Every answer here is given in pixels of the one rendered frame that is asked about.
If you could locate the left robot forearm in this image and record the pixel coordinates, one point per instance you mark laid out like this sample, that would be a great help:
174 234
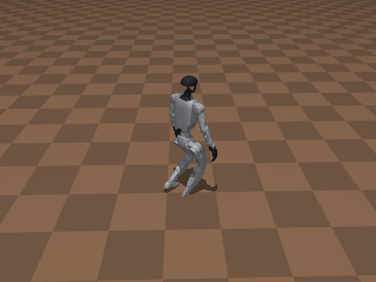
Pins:
173 123

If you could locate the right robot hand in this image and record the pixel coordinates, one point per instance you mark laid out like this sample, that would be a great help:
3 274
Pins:
214 153

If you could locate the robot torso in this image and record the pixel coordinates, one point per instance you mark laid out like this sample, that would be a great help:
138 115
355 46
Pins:
186 120

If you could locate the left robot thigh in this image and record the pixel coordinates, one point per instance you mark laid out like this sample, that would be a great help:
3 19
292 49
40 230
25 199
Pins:
189 157

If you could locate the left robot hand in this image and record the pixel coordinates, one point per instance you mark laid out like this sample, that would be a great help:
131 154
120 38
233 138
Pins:
177 132

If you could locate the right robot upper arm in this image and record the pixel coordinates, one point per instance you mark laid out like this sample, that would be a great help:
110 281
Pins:
199 109

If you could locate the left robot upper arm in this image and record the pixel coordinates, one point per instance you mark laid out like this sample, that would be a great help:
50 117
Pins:
172 100

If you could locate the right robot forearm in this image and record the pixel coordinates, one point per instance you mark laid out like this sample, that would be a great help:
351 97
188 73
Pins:
208 138

